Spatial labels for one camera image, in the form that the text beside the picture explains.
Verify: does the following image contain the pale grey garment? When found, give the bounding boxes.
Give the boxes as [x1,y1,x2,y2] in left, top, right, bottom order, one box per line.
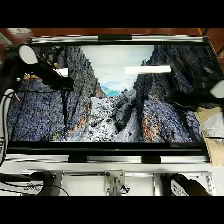
[200,114,224,139]

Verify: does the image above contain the black cable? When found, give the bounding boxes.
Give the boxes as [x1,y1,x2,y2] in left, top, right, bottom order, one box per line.
[0,179,70,197]

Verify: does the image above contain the tan garment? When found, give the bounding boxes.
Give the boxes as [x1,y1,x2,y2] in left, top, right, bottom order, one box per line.
[194,106,224,168]

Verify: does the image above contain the silver frame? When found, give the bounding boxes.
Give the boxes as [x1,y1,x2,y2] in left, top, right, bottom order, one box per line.
[0,33,224,197]

